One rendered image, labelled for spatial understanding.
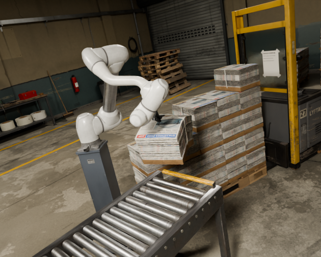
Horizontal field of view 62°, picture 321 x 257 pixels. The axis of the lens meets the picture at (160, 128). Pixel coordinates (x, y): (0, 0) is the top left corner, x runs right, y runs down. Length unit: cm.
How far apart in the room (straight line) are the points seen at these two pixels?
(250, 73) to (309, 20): 589
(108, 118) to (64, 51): 724
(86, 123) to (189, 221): 111
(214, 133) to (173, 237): 146
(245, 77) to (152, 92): 160
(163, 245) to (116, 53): 121
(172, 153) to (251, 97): 144
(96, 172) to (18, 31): 700
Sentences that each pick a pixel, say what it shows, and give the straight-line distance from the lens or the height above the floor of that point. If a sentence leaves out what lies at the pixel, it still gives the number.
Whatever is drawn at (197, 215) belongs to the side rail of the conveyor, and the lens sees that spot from 155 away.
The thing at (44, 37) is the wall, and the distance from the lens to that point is 912.
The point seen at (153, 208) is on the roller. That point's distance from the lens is 164.
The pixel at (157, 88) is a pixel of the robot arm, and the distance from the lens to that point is 140.
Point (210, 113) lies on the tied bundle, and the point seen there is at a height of 96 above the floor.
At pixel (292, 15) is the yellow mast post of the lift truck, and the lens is 306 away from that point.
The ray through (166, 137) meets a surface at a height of 114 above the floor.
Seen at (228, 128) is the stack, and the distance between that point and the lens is 278.
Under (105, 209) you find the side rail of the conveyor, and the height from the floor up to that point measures 80.
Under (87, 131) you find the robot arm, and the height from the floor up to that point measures 115.
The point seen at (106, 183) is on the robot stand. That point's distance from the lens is 229.
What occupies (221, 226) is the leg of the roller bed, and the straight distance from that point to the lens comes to 184.
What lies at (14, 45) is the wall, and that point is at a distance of 875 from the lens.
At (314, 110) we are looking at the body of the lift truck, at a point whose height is 60.
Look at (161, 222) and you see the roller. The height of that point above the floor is 79.
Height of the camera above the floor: 171
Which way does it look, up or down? 18 degrees down
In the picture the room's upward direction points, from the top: 12 degrees counter-clockwise
